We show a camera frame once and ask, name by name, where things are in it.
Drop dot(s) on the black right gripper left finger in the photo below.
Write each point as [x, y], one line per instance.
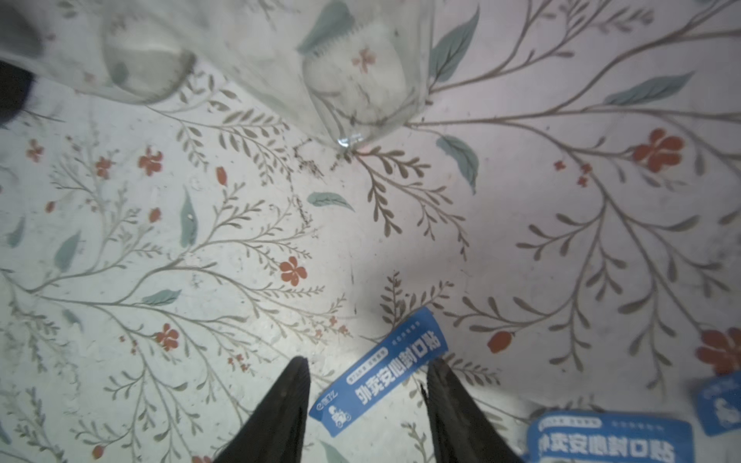
[275, 431]

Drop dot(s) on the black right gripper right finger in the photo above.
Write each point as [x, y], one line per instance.
[459, 430]

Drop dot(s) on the blue peeled label sticker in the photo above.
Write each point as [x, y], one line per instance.
[580, 436]

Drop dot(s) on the clear plastic bottle blue label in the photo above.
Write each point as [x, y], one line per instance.
[344, 72]

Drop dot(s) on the clear tall glass bottle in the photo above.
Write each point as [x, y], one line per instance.
[111, 49]

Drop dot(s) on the dark green wine bottle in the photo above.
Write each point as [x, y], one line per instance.
[15, 88]

